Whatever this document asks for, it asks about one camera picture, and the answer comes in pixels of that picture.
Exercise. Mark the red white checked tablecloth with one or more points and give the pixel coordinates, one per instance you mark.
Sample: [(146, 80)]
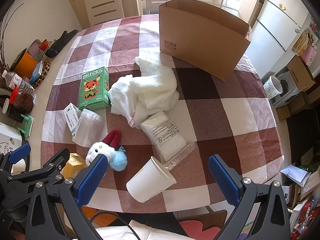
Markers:
[(225, 120)]

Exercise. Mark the yellow hanging bag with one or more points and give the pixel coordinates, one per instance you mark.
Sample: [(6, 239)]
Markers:
[(301, 41)]

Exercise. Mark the small white printed box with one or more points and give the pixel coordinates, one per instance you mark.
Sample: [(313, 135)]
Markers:
[(70, 115)]

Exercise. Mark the white mailing envelope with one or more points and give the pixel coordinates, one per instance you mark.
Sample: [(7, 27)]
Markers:
[(295, 175)]

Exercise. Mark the cream wooden cabinet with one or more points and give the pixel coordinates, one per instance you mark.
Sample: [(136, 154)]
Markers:
[(77, 7)]

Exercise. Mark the pink gift bag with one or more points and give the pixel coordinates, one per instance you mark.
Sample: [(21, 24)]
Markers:
[(310, 55)]

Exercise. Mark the white refrigerator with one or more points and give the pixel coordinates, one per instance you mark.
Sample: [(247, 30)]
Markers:
[(277, 17)]

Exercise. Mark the red cup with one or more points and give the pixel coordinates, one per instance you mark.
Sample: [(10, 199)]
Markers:
[(43, 45)]

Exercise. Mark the white quilted cloth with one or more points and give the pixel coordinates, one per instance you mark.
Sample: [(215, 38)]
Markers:
[(140, 232)]

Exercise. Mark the black pouch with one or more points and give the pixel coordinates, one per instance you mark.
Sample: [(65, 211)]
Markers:
[(60, 43)]

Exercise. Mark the small grey washing machine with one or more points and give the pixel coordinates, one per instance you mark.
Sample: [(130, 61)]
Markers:
[(287, 90)]

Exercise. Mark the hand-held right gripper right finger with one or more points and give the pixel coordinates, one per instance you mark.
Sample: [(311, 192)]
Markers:
[(222, 180)]

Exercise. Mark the small brown carton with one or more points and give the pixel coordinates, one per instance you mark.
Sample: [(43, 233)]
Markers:
[(283, 113)]

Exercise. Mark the blue tissue pack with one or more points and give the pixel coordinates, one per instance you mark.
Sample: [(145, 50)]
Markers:
[(37, 71)]

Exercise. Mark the white fluffy towel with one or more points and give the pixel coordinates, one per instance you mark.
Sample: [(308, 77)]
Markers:
[(155, 85)]

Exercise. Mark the brown cardboard box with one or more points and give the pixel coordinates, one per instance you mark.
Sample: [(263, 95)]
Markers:
[(200, 42)]

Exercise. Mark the dark cabinet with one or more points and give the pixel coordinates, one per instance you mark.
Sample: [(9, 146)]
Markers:
[(302, 130)]

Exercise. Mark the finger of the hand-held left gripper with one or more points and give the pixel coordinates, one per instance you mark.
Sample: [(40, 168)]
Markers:
[(20, 153), (58, 158)]

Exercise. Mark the green toy brick box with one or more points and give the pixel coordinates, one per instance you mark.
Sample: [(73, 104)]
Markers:
[(93, 90)]

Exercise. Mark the pink bowl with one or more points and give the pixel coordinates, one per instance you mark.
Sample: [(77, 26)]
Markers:
[(33, 48)]

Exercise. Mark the white illustrated carton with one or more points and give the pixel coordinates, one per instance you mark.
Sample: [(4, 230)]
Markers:
[(7, 137)]

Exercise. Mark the white paper cup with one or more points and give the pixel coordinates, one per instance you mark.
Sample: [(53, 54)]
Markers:
[(147, 182)]

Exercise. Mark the red lidded jar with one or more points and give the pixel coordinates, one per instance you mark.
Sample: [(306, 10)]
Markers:
[(22, 101)]

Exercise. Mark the white patterned waste bin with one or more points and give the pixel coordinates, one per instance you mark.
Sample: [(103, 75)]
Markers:
[(271, 88)]

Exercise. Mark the clear bag of cotton swabs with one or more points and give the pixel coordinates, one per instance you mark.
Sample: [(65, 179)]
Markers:
[(87, 127)]

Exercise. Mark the yellow diamond fridge sticker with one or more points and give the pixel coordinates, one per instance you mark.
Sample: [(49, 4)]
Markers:
[(282, 6)]

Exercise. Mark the orange box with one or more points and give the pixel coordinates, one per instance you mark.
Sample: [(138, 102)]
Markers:
[(27, 63)]

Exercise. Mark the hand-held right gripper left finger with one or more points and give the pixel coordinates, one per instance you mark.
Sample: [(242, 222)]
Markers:
[(92, 177)]

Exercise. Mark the small yellow box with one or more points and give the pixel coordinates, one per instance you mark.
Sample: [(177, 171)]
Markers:
[(72, 165)]

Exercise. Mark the brown printed storage carton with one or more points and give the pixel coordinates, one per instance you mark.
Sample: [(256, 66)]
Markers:
[(301, 73)]

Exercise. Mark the woven bead mat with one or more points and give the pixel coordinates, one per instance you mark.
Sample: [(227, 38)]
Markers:
[(45, 71)]

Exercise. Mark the white packet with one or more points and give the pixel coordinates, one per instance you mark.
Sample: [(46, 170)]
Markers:
[(162, 132)]

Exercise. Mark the green plastic holder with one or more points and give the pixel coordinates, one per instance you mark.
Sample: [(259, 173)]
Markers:
[(26, 125)]

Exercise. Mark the clear plastic water bottle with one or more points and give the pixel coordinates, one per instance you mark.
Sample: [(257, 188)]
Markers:
[(17, 80)]

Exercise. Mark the white plush toy red hat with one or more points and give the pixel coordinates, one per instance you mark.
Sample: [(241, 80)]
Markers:
[(100, 148)]

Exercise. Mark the red seat cushion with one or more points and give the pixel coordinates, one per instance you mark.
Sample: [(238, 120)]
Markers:
[(193, 226)]

